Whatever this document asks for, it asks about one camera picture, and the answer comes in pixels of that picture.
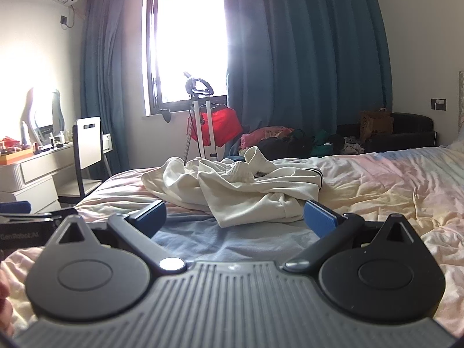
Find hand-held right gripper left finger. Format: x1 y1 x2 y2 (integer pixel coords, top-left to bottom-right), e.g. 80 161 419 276
45 200 187 275

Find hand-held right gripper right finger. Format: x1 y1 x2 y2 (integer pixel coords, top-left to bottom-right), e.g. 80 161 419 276
283 200 423 273

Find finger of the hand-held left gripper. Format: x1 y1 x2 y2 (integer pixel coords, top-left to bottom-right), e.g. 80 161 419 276
0 200 32 214

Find cream pants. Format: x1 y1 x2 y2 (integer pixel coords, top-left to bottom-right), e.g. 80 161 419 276
141 146 306 229

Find pile of colourful clothes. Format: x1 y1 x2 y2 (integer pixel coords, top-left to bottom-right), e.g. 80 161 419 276
239 126 363 160

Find person's left hand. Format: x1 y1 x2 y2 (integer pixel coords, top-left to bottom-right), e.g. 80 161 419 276
0 279 14 336

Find white dressing table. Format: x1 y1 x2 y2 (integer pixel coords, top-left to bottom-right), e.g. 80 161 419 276
0 141 77 214

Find orange box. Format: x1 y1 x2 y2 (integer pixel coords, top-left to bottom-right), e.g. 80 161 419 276
0 148 35 166

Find cream jacket with dark stripe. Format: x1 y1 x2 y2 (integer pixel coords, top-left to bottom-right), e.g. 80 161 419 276
250 167 324 204

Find pink and yellow quilted bed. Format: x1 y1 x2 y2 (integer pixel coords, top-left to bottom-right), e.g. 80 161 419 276
0 146 464 334

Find black and white chair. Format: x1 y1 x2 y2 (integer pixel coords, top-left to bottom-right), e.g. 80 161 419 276
58 117 111 205

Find wavy mirror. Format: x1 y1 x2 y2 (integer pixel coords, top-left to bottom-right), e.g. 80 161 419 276
23 87 66 142

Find brown cardboard box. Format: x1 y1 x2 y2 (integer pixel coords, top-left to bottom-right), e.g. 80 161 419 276
360 108 394 142

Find garment steamer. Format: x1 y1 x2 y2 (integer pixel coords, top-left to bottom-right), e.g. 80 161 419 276
183 72 219 161

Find red bag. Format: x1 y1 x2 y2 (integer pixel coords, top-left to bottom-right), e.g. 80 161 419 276
190 104 243 149

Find black sofa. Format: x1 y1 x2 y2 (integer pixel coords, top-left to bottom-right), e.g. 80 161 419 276
337 112 438 153

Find narrow blue curtain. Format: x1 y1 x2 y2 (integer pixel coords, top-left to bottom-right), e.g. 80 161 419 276
80 0 151 182

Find wide blue curtain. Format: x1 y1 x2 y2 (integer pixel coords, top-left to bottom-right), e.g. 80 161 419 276
219 0 394 160

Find window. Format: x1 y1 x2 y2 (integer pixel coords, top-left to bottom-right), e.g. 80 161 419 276
144 0 233 117

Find patterned headboard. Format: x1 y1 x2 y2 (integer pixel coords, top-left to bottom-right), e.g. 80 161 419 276
457 80 464 135

